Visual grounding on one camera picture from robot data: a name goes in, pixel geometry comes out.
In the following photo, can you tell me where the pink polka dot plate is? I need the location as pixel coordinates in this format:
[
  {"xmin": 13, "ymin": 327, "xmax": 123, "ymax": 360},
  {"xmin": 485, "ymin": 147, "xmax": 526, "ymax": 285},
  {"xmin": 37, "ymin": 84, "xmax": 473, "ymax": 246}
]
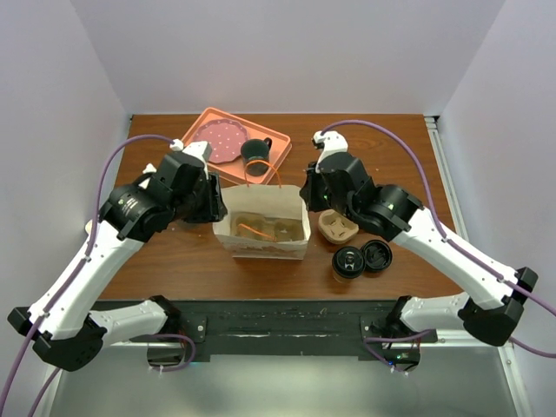
[{"xmin": 192, "ymin": 118, "xmax": 249, "ymax": 164}]

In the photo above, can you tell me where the salmon pink serving tray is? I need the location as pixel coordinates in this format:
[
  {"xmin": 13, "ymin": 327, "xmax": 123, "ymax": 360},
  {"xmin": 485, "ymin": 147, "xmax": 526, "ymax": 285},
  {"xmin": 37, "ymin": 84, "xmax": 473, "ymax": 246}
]
[{"xmin": 182, "ymin": 108, "xmax": 292, "ymax": 184}]

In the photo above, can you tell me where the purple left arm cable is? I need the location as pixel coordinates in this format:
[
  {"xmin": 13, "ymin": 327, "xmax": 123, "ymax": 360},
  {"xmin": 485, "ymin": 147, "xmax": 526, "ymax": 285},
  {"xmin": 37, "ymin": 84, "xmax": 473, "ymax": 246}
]
[{"xmin": 0, "ymin": 134, "xmax": 196, "ymax": 417}]

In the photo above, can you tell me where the dark green mug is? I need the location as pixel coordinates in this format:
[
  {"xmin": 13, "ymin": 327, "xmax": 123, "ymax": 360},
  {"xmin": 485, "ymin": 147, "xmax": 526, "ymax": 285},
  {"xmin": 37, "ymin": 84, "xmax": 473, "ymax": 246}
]
[{"xmin": 241, "ymin": 137, "xmax": 273, "ymax": 176}]

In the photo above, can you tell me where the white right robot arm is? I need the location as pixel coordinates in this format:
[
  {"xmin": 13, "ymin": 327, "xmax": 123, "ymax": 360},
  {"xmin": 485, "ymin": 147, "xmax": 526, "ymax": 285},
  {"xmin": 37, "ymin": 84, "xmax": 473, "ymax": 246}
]
[{"xmin": 300, "ymin": 131, "xmax": 538, "ymax": 347}]

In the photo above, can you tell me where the white rectangular plate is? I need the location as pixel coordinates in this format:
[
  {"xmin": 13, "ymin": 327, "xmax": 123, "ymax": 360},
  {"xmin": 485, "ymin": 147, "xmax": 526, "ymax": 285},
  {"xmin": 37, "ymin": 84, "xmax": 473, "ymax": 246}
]
[{"xmin": 84, "ymin": 220, "xmax": 93, "ymax": 235}]

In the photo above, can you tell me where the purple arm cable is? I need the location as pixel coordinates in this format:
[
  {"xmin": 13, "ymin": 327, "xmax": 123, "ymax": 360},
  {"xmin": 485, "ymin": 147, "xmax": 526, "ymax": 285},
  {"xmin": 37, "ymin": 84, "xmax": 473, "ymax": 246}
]
[
  {"xmin": 321, "ymin": 120, "xmax": 556, "ymax": 378},
  {"xmin": 0, "ymin": 134, "xmax": 196, "ymax": 417}
]

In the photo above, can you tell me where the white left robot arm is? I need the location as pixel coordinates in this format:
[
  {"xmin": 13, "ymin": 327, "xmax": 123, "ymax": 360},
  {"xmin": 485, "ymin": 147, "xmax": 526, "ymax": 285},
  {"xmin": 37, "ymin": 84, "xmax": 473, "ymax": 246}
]
[{"xmin": 8, "ymin": 141, "xmax": 227, "ymax": 372}]

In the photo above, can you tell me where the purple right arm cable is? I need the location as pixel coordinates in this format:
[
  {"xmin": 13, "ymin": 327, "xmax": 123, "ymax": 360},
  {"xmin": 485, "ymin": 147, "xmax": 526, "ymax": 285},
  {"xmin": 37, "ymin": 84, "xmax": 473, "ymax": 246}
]
[{"xmin": 321, "ymin": 120, "xmax": 556, "ymax": 378}]

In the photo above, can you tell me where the aluminium frame rail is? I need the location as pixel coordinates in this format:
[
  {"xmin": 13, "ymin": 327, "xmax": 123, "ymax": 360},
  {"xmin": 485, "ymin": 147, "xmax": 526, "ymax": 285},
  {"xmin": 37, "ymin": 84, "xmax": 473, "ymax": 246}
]
[{"xmin": 381, "ymin": 116, "xmax": 535, "ymax": 417}]

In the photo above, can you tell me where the beige pulp cup carrier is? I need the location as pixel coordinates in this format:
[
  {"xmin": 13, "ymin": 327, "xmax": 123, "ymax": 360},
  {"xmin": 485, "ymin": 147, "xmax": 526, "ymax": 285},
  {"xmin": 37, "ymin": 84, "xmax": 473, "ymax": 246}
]
[{"xmin": 318, "ymin": 209, "xmax": 359, "ymax": 245}]

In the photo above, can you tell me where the black mounting base plate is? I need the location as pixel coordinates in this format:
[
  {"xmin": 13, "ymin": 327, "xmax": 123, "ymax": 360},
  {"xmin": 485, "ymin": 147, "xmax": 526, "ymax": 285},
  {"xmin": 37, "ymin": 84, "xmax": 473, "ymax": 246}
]
[{"xmin": 129, "ymin": 298, "xmax": 439, "ymax": 364}]

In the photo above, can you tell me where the cream paper gift bag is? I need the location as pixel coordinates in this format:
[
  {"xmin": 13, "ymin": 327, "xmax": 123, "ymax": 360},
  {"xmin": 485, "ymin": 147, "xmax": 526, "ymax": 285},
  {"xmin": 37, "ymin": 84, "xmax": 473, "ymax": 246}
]
[{"xmin": 213, "ymin": 175, "xmax": 311, "ymax": 261}]

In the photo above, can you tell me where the black plastic cup lid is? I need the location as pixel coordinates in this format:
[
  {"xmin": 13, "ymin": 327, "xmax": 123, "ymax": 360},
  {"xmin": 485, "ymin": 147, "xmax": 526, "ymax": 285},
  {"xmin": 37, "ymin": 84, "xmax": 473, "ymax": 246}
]
[{"xmin": 332, "ymin": 246, "xmax": 366, "ymax": 282}]

